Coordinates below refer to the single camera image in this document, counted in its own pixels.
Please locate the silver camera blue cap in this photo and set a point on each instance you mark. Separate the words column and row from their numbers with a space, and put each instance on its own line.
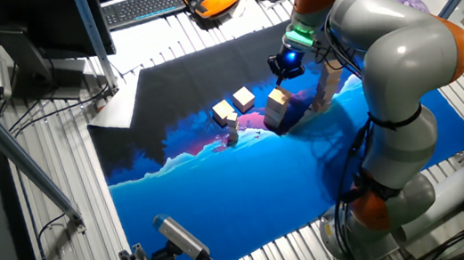
column 178, row 236

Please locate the purple plastic bag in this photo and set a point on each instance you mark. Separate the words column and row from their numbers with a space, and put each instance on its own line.
column 415, row 0

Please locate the black monitor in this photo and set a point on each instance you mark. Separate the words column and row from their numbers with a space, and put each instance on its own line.
column 43, row 29

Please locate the black keyboard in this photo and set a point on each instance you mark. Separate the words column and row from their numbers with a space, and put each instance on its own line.
column 139, row 7

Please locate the printed landscape desk mat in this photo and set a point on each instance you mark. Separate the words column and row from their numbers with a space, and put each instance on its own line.
column 223, row 203

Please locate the small silver cylinder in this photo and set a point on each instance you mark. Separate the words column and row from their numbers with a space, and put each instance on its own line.
column 0, row 77

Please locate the grey monitor stand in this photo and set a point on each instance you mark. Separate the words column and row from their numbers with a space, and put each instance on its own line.
column 24, row 54

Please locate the small wooden cube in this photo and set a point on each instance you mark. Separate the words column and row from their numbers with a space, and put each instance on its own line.
column 233, row 125
column 232, row 117

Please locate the green mounting plate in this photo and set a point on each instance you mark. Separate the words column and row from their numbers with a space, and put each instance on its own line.
column 301, row 38

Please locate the silver orange robot arm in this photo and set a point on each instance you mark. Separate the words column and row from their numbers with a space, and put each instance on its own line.
column 401, row 54

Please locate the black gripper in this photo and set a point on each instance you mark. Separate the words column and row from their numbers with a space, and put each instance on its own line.
column 291, row 63

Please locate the large wooden cube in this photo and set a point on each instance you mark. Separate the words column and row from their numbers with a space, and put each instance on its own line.
column 274, row 112
column 272, row 122
column 243, row 98
column 222, row 111
column 278, row 97

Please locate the medium wooden cube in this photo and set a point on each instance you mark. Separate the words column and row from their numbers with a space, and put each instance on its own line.
column 334, row 72
column 318, row 110
column 321, row 105
column 325, row 97
column 329, row 88

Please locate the white paper roll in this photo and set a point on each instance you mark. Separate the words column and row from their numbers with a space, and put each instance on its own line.
column 444, row 205

